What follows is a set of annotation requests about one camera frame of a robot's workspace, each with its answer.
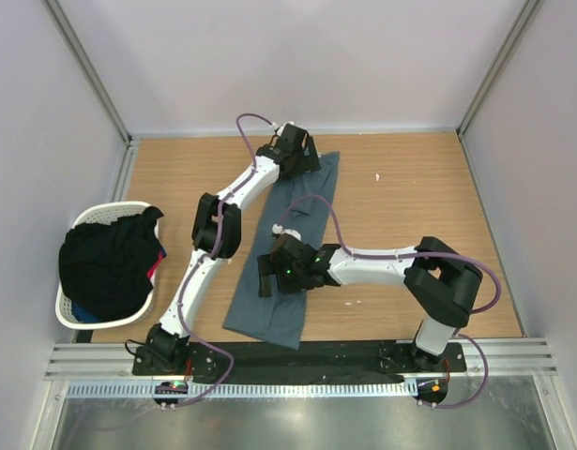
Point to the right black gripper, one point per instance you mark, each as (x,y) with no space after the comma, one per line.
(271,266)

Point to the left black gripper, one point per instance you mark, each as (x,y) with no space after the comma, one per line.
(308,164)

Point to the grey-blue t shirt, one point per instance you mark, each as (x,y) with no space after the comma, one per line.
(279,318)

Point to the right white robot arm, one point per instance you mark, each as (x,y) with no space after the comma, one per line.
(443,283)

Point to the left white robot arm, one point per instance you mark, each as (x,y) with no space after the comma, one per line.
(216,236)

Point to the red garment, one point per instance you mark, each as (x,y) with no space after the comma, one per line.
(153,269)

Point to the black t shirt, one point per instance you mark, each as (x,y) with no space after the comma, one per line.
(102,267)

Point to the blue garment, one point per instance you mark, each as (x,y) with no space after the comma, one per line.
(82,315)

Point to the white laundry basket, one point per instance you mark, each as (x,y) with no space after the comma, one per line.
(104,213)

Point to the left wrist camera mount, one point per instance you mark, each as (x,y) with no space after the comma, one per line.
(275,126)

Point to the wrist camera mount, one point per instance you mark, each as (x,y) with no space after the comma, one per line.
(275,126)
(278,230)

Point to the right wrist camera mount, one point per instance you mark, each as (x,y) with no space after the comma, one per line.
(278,230)

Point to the white slotted cable duct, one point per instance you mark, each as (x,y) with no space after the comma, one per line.
(183,391)

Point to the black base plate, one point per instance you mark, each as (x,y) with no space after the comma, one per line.
(314,362)

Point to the left corner aluminium post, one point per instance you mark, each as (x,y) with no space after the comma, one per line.
(77,50)

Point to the corner aluminium post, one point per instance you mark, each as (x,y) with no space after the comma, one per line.
(77,50)
(521,23)

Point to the aluminium rail frame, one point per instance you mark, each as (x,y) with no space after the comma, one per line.
(505,357)

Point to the right corner aluminium post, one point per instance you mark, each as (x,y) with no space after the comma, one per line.
(521,23)

